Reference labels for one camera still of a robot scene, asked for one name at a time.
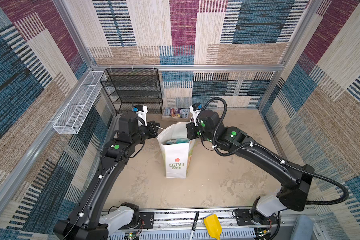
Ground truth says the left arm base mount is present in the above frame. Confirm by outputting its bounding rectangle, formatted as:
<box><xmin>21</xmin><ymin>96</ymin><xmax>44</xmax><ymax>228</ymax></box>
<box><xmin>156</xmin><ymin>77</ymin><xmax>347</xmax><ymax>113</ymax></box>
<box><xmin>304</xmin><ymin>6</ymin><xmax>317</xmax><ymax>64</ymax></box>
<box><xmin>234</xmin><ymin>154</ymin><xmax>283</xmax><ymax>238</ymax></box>
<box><xmin>131</xmin><ymin>212</ymin><xmax>155</xmax><ymax>230</ymax></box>

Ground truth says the grey blue padded stool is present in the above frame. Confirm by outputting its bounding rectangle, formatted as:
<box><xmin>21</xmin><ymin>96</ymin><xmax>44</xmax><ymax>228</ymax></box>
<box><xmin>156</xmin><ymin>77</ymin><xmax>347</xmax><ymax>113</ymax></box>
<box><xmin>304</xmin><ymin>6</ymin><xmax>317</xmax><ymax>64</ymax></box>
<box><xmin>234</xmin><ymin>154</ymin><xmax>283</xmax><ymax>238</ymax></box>
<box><xmin>290</xmin><ymin>215</ymin><xmax>314</xmax><ymax>240</ymax></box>

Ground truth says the black wire shelf rack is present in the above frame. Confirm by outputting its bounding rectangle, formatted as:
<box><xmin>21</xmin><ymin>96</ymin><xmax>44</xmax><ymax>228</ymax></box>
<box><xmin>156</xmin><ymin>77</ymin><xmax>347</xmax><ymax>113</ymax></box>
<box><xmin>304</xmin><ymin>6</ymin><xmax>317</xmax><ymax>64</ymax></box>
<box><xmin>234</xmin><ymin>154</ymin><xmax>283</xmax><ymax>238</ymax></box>
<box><xmin>100</xmin><ymin>68</ymin><xmax>163</xmax><ymax>114</ymax></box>

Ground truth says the teal snack packet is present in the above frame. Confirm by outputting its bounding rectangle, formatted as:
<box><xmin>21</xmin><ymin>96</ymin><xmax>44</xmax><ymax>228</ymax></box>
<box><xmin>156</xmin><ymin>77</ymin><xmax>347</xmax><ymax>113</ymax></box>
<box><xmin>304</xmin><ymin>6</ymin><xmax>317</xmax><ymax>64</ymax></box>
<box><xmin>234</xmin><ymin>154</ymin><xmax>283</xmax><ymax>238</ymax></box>
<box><xmin>164</xmin><ymin>138</ymin><xmax>190</xmax><ymax>146</ymax></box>

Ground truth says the white wire mesh basket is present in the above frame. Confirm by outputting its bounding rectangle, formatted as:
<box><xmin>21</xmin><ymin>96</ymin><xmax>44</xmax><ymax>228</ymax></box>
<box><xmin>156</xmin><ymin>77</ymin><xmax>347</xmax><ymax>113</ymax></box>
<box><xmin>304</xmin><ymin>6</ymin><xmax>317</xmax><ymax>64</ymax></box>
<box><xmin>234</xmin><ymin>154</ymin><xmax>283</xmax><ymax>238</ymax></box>
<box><xmin>53</xmin><ymin>71</ymin><xmax>103</xmax><ymax>135</ymax></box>

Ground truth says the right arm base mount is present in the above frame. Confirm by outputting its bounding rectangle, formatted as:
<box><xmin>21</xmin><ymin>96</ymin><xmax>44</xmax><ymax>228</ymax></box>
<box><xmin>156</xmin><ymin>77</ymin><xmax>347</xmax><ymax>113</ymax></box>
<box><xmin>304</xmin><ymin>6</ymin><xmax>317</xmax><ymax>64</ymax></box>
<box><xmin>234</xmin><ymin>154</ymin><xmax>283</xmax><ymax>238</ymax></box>
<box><xmin>232</xmin><ymin>208</ymin><xmax>279</xmax><ymax>226</ymax></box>

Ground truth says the black marker pen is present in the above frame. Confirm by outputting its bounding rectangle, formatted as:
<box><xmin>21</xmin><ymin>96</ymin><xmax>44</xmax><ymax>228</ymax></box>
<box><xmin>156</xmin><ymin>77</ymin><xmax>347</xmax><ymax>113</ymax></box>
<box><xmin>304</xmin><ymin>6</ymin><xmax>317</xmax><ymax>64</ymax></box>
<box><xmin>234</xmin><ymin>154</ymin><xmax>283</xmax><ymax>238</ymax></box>
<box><xmin>189</xmin><ymin>212</ymin><xmax>200</xmax><ymax>240</ymax></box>

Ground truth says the yellow plastic scoop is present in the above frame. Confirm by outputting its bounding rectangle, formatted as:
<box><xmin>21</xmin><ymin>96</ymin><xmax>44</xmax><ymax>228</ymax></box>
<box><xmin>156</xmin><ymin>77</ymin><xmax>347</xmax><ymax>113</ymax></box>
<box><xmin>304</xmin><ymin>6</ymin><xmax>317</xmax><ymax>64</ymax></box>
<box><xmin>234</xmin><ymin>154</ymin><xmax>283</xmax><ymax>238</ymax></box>
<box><xmin>204</xmin><ymin>214</ymin><xmax>222</xmax><ymax>240</ymax></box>

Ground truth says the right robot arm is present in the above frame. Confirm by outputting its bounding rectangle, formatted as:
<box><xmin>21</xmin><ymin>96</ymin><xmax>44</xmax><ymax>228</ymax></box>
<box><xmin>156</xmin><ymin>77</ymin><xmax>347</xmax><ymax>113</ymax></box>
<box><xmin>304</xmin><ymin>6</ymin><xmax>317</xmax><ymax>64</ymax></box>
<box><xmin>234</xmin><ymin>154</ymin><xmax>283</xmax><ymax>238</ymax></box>
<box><xmin>186</xmin><ymin>97</ymin><xmax>350</xmax><ymax>225</ymax></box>

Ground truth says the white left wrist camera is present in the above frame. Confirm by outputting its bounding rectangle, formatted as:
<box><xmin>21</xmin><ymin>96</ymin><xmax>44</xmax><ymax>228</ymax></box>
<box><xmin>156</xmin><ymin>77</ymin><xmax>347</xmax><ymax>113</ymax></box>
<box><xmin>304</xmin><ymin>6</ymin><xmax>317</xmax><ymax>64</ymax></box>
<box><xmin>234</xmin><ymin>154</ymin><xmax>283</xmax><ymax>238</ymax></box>
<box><xmin>133</xmin><ymin>105</ymin><xmax>148</xmax><ymax>126</ymax></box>

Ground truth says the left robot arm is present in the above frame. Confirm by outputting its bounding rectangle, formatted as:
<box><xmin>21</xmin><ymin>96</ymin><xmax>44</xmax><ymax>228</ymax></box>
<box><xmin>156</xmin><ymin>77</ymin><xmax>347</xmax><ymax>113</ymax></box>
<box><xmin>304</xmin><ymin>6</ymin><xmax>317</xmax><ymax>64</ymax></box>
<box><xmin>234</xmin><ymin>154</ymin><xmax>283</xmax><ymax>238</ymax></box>
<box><xmin>54</xmin><ymin>111</ymin><xmax>160</xmax><ymax>240</ymax></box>

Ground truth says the white paper bag with illustration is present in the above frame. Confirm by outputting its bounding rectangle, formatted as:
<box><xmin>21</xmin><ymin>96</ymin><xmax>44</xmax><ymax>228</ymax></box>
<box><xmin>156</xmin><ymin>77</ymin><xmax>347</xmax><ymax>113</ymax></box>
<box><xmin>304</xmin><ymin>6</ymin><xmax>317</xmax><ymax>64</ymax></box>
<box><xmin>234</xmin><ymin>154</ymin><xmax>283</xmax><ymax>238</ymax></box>
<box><xmin>157</xmin><ymin>122</ymin><xmax>196</xmax><ymax>179</ymax></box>

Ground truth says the paperback book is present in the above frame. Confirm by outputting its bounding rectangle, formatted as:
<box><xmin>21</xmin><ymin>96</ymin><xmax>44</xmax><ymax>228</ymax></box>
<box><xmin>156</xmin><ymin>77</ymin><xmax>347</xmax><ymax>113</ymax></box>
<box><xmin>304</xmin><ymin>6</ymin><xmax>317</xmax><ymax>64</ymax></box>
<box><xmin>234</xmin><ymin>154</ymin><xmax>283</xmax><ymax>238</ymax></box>
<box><xmin>162</xmin><ymin>107</ymin><xmax>190</xmax><ymax>122</ymax></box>

